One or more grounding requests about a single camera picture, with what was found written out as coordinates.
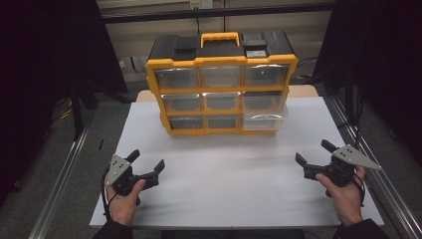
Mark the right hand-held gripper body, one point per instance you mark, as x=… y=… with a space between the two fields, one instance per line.
x=348 y=157

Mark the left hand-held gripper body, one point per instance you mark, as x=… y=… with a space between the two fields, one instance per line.
x=118 y=169

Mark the person's left hand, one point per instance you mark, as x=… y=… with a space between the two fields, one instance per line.
x=121 y=207

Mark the person's right hand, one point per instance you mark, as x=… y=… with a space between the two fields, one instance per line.
x=346 y=202

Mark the small black floor item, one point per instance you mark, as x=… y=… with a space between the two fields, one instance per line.
x=101 y=144

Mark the clear plastic organizer drawer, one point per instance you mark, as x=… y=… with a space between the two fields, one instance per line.
x=263 y=122

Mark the black metal stand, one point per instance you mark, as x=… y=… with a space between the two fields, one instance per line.
x=77 y=113

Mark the black curtain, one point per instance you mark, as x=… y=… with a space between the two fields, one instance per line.
x=384 y=59
x=40 y=66

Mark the set of clear drawers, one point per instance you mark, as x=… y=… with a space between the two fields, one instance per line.
x=220 y=76

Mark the yellow black organizer cabinet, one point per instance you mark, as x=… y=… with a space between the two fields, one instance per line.
x=185 y=49

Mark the black horizontal bar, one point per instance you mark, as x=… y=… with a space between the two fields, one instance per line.
x=212 y=13

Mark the aluminium floor rail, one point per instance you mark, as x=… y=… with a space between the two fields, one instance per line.
x=58 y=189
x=381 y=186

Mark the white wall outlet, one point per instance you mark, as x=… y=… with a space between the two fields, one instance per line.
x=200 y=4

